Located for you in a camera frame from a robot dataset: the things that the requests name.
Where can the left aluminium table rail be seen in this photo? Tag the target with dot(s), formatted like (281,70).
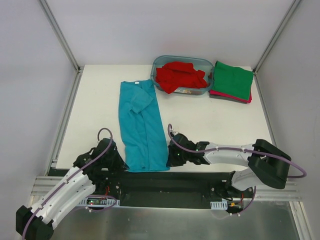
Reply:
(53,157)

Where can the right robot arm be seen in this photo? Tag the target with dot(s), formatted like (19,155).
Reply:
(211,154)

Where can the teal t shirt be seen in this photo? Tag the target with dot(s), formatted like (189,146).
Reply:
(141,127)

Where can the left white cable duct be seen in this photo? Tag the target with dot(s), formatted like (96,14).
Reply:
(92,202)

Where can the folded pink t shirt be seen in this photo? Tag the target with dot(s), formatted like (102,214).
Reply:
(230,96)

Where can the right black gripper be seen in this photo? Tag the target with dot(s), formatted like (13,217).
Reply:
(173,155)

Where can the aluminium frame post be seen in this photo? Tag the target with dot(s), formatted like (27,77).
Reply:
(278,32)
(59,34)

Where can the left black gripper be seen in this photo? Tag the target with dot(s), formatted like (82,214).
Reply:
(116,160)

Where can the right aluminium frame post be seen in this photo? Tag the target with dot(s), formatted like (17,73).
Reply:
(278,32)

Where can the folded green t shirt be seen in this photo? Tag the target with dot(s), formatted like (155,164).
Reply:
(232,80)

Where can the aluminium table rail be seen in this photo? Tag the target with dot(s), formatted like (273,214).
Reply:
(53,157)
(267,120)

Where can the clear blue plastic bin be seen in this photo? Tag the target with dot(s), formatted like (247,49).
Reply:
(199,64)

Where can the left aluminium frame post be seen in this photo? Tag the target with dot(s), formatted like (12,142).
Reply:
(59,34)

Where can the white cable duct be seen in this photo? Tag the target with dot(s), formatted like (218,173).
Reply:
(92,202)
(219,205)

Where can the right white cable duct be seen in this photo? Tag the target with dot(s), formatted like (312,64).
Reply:
(219,205)

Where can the right aluminium table rail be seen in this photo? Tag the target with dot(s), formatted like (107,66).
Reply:
(267,120)

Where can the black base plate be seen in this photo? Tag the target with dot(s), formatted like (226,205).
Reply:
(182,190)

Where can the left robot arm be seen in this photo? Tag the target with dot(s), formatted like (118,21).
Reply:
(85,177)

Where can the red t shirt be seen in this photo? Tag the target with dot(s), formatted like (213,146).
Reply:
(176,74)

